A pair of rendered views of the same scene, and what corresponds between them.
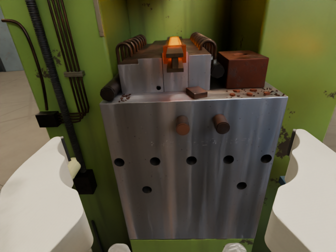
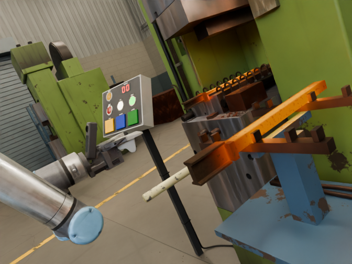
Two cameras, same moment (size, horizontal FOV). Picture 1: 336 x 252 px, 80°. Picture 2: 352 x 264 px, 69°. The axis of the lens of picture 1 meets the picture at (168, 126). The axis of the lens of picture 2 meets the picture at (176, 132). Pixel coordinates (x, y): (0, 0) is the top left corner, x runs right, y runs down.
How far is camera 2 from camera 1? 0.87 m
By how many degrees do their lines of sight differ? 58
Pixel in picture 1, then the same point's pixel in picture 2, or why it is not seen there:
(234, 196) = (249, 184)
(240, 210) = not seen: hidden behind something
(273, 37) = (277, 67)
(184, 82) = (212, 110)
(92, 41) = (197, 88)
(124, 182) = not seen: hidden behind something
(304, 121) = (341, 134)
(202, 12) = not seen: hidden behind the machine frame
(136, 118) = (192, 129)
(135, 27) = (250, 61)
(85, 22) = (193, 80)
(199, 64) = (214, 100)
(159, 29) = (264, 57)
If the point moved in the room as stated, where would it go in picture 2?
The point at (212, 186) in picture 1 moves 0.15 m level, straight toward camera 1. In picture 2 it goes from (235, 174) to (202, 193)
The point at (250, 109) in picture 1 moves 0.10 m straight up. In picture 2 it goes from (227, 124) to (217, 98)
